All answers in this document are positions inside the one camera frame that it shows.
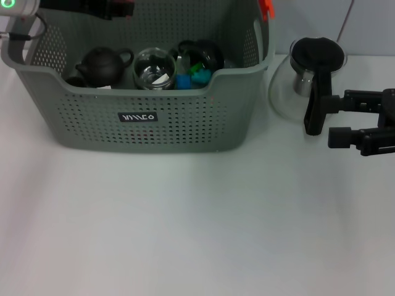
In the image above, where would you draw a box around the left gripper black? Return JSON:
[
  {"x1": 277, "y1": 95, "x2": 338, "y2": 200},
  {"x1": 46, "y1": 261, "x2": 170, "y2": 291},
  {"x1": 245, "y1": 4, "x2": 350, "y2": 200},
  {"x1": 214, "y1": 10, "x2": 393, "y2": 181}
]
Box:
[{"x1": 39, "y1": 0, "x2": 136, "y2": 22}]

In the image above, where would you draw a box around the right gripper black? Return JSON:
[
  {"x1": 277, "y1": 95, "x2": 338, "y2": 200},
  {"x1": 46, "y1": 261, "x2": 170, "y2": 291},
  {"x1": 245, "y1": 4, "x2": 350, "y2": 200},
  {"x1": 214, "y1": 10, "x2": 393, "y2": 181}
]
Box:
[{"x1": 320, "y1": 88, "x2": 395, "y2": 157}]

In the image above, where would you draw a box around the glass teacup with black sleeve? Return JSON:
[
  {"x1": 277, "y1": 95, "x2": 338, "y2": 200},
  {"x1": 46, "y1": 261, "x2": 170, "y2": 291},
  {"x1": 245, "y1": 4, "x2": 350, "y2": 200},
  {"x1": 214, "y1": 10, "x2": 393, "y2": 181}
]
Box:
[
  {"x1": 132, "y1": 47, "x2": 179, "y2": 91},
  {"x1": 177, "y1": 39, "x2": 225, "y2": 75}
]

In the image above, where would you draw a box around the blue square plate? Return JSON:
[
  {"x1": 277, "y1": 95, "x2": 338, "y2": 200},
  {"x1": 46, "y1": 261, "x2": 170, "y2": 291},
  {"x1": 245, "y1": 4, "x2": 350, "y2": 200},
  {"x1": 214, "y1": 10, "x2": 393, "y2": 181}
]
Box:
[{"x1": 176, "y1": 73, "x2": 193, "y2": 91}]

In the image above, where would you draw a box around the teal square plate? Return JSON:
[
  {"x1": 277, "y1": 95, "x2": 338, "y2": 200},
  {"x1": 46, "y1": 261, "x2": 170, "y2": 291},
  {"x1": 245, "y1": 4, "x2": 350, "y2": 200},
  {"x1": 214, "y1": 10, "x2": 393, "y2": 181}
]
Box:
[{"x1": 191, "y1": 69, "x2": 214, "y2": 84}]

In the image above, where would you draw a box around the grey perforated storage bin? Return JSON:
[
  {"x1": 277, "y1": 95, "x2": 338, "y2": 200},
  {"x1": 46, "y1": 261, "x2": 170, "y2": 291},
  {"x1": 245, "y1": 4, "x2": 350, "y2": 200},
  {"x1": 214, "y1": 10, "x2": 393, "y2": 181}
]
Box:
[{"x1": 0, "y1": 0, "x2": 277, "y2": 154}]

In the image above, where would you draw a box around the dark clay teapot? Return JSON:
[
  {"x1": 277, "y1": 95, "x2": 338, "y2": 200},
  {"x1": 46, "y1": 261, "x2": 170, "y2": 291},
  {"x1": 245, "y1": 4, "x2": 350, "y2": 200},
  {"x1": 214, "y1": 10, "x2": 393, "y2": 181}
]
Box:
[{"x1": 75, "y1": 46, "x2": 136, "y2": 89}]

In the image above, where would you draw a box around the glass carafe with black handle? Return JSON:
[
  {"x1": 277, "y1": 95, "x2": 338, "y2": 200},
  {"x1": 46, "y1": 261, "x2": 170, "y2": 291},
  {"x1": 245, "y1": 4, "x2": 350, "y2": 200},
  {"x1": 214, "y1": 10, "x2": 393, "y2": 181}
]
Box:
[{"x1": 267, "y1": 36, "x2": 348, "y2": 136}]

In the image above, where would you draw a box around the orange bin handle latch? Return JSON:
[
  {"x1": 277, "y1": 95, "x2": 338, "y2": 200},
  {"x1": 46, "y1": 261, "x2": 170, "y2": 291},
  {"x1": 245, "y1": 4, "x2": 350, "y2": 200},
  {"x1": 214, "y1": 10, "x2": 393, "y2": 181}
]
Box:
[{"x1": 258, "y1": 0, "x2": 276, "y2": 21}]

